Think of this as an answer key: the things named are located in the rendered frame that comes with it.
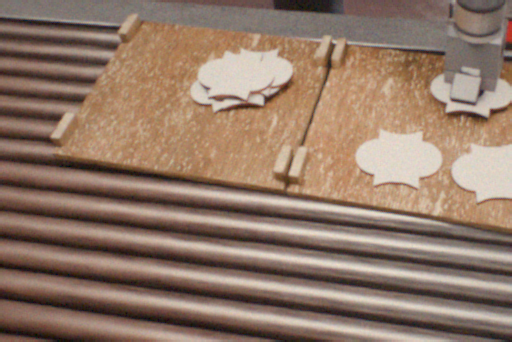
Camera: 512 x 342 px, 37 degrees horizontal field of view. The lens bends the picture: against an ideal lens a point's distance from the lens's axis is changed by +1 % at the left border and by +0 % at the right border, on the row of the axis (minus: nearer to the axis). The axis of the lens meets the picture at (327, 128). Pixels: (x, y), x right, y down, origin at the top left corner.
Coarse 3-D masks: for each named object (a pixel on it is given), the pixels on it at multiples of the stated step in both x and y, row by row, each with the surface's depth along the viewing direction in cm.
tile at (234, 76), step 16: (208, 64) 135; (224, 64) 135; (240, 64) 134; (256, 64) 134; (208, 80) 132; (224, 80) 132; (240, 80) 132; (256, 80) 131; (272, 80) 131; (208, 96) 130; (224, 96) 130; (240, 96) 129
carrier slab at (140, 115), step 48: (144, 48) 144; (192, 48) 143; (240, 48) 142; (288, 48) 141; (96, 96) 137; (144, 96) 136; (288, 96) 133; (96, 144) 129; (144, 144) 128; (192, 144) 127; (240, 144) 126; (288, 144) 126
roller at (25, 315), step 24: (0, 312) 110; (24, 312) 110; (48, 312) 110; (72, 312) 110; (48, 336) 110; (72, 336) 108; (96, 336) 108; (120, 336) 107; (144, 336) 106; (168, 336) 106; (192, 336) 105; (216, 336) 105; (240, 336) 106
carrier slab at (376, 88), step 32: (352, 64) 137; (384, 64) 137; (416, 64) 136; (352, 96) 132; (384, 96) 131; (416, 96) 131; (320, 128) 127; (352, 128) 127; (384, 128) 126; (416, 128) 126; (448, 128) 125; (480, 128) 125; (320, 160) 123; (352, 160) 122; (448, 160) 121; (288, 192) 119; (320, 192) 118; (352, 192) 118; (384, 192) 118; (416, 192) 117; (448, 192) 117; (480, 224) 113
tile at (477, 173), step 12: (468, 156) 120; (480, 156) 120; (492, 156) 120; (504, 156) 119; (456, 168) 119; (468, 168) 118; (480, 168) 118; (492, 168) 118; (504, 168) 118; (456, 180) 117; (468, 180) 117; (480, 180) 117; (492, 180) 116; (504, 180) 116; (480, 192) 115; (492, 192) 115; (504, 192) 115
